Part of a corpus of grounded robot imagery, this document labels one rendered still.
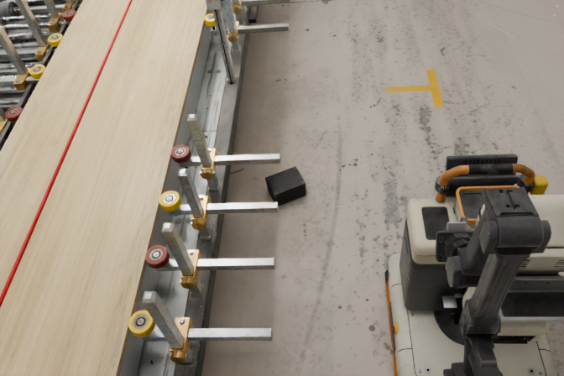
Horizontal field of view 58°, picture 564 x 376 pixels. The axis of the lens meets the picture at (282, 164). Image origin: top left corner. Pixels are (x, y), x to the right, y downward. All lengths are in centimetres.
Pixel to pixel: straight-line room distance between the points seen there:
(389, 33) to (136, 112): 243
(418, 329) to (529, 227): 140
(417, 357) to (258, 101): 214
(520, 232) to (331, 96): 279
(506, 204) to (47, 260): 158
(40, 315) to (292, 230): 149
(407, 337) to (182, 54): 172
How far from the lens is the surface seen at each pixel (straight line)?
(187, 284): 188
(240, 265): 187
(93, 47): 298
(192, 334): 182
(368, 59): 401
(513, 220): 103
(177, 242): 171
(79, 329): 187
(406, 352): 233
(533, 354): 243
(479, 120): 360
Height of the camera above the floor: 243
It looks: 48 degrees down
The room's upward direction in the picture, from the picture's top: 9 degrees counter-clockwise
